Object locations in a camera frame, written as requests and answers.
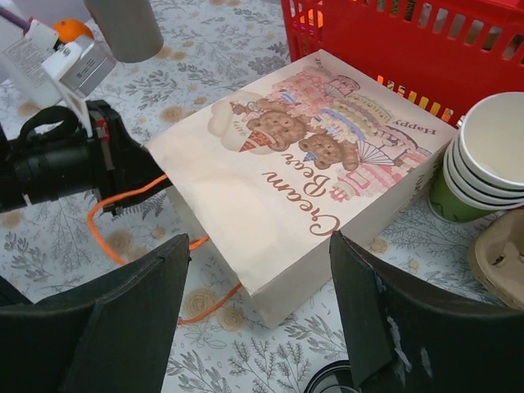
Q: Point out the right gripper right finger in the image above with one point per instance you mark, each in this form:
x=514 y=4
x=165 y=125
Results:
x=405 y=335

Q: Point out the orange fruit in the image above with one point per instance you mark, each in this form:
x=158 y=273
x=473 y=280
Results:
x=70 y=29

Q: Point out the red plastic shopping basket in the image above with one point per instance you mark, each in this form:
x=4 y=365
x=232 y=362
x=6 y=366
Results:
x=444 y=55

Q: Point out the beige paper bag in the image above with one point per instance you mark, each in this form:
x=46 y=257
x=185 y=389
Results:
x=271 y=171

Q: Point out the grey straw holder cup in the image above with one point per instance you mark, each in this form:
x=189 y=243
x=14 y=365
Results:
x=129 y=28

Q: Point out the white milk bottle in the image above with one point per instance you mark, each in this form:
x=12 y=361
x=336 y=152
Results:
x=22 y=61

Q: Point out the spare black cup lid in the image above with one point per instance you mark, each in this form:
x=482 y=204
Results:
x=335 y=377

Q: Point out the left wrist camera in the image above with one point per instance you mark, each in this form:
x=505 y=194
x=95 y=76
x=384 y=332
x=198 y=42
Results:
x=76 y=69

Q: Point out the stack of green paper cups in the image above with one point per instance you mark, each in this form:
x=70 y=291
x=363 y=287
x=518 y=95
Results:
x=482 y=169

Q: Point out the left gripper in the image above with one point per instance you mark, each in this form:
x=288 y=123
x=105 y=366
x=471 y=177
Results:
x=55 y=156

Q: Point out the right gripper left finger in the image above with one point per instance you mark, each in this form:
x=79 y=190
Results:
x=111 y=334

